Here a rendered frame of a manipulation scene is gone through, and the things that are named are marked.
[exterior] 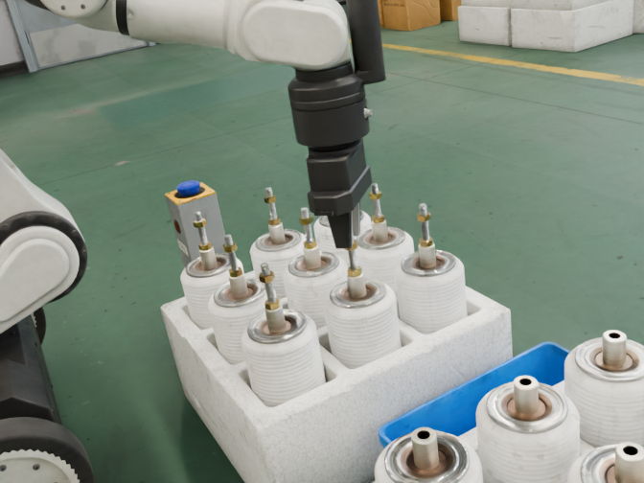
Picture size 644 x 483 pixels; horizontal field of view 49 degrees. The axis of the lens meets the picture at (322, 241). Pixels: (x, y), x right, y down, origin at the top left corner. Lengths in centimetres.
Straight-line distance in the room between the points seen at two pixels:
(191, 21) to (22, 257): 44
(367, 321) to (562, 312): 53
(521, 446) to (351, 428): 29
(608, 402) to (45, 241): 75
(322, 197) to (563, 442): 36
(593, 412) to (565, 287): 67
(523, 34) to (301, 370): 293
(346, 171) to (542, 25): 279
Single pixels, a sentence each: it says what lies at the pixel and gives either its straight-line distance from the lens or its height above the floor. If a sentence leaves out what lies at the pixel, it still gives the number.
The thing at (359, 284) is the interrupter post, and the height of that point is 27.
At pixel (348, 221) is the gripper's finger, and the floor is 37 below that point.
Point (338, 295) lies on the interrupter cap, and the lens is 92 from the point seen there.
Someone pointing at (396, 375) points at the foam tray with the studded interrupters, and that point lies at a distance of 92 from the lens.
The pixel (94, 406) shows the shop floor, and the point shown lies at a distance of 131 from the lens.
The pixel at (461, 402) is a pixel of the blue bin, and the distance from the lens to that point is 97.
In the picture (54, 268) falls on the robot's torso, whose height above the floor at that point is 31.
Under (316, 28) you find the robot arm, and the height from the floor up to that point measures 60.
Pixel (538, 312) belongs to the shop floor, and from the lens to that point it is 134.
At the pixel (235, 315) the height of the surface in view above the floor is 24.
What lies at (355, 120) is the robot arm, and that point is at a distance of 80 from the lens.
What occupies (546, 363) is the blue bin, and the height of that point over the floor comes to 9.
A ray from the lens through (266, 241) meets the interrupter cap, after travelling 112.
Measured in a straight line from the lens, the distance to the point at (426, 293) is 95.
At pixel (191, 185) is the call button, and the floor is 33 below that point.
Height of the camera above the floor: 70
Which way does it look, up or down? 24 degrees down
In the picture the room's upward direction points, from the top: 9 degrees counter-clockwise
